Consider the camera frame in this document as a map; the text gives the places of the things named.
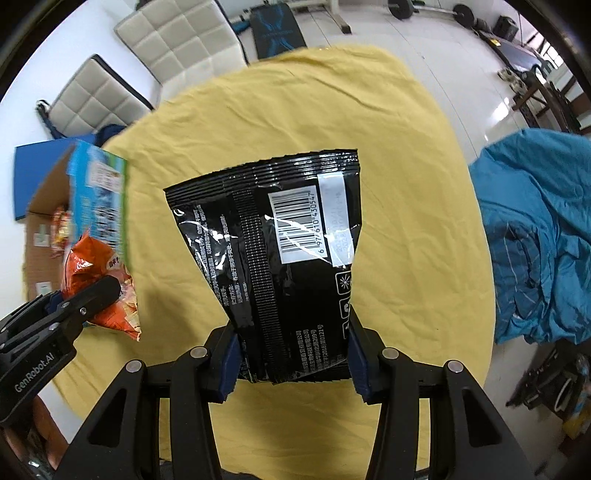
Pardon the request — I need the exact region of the red snack packet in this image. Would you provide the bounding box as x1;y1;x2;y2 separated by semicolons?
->
50;207;77;259

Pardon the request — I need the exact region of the dark wooden chair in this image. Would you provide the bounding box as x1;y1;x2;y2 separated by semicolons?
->
510;65;591;137

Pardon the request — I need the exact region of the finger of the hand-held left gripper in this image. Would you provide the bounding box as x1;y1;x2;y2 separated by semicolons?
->
53;274;123;333
0;292;65;333

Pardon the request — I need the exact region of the black box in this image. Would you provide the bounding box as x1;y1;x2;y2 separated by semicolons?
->
494;16;520;40

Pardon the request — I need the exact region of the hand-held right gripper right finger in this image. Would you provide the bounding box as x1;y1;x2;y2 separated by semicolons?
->
346;311;548;480

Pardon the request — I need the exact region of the yellow tablecloth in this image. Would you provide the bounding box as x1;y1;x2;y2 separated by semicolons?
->
55;44;497;480

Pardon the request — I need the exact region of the blue striped blanket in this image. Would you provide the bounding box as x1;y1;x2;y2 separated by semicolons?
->
468;129;591;344

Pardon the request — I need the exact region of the small white quilted chair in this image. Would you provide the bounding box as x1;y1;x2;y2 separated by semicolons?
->
48;54;155;139

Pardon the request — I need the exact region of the blue foam mat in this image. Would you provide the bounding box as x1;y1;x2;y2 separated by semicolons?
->
14;142;75;221

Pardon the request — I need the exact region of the large white quilted chair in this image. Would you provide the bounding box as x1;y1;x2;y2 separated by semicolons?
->
114;0;245;100

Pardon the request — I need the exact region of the black weight bench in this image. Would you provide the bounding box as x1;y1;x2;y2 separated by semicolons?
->
249;2;308;60

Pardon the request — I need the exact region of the dark blue cloth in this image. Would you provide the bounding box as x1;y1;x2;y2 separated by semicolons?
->
92;121;127;148

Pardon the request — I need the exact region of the black glossy packet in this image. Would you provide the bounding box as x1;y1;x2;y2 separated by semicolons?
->
164;148;363;385

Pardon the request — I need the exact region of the cardboard box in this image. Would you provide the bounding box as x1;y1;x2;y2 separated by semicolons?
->
21;141;129;301

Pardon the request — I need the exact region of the person's left forearm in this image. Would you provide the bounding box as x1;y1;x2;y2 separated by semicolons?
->
0;397;63;476

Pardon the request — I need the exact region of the short barbell with black plates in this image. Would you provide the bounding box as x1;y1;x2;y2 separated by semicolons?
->
387;0;474;29

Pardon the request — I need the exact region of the orange snack packet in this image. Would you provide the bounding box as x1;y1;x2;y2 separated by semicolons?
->
60;231;141;342

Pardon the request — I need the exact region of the black bag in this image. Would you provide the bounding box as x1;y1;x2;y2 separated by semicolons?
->
505;344;585;416

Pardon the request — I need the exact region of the dark folded umbrella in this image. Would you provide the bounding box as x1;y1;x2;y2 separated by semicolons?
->
36;99;63;139

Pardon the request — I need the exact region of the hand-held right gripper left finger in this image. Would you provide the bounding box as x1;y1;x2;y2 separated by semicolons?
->
58;323;241;480

